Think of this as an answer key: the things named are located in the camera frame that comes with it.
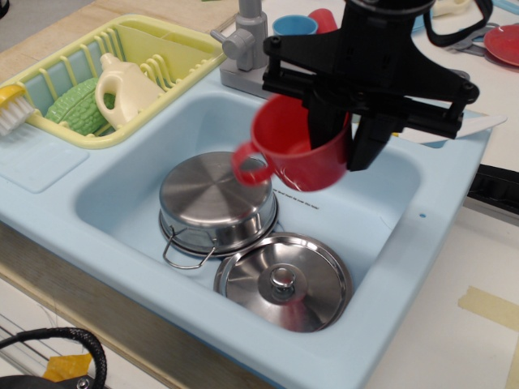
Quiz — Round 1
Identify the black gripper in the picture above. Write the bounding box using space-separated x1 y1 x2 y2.
263 25 479 171

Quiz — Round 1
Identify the red plastic cup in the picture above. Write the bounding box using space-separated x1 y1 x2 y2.
231 95 351 192

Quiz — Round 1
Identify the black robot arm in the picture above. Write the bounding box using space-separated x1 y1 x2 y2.
263 1 479 171

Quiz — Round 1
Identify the blue plastic cup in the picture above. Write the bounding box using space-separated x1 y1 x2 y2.
272 15 319 36

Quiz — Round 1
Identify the light blue plastic sink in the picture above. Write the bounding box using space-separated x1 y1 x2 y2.
1 74 490 388

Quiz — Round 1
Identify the red tumbler lying down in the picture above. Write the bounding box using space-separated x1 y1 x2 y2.
308 8 338 34

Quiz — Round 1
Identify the grey toy faucet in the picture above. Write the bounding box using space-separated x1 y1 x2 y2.
210 0 271 99

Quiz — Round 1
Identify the cream toy object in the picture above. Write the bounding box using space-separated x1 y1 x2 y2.
431 0 471 17

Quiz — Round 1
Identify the steel pot lid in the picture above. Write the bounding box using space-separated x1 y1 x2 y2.
213 233 354 333

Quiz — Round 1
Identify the steel pot upside down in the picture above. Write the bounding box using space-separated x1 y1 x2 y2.
159 152 279 270

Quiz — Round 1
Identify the red plastic plate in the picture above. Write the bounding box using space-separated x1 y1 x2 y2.
483 24 519 66

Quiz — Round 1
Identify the cream detergent bottle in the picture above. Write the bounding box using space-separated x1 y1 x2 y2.
94 53 164 130

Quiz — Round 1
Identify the beige masking tape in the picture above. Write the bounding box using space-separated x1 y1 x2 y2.
458 286 518 331

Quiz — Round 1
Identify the yellow dish rack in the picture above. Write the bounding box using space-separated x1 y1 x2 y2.
5 15 225 149

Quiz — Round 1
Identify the green bumpy sponge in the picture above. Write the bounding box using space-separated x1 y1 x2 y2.
45 78 108 136

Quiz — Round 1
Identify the yellow white dish brush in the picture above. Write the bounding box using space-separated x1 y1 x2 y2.
0 84 35 136

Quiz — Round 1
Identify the yellow tape piece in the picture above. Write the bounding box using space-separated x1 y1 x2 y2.
42 353 92 383

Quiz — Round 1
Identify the white knife yellow handle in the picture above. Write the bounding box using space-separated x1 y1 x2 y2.
393 115 508 144

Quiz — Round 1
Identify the black rail at table edge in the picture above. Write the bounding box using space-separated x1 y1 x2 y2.
468 164 518 215

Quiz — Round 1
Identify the black braided cable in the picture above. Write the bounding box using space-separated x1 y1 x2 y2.
0 327 107 386

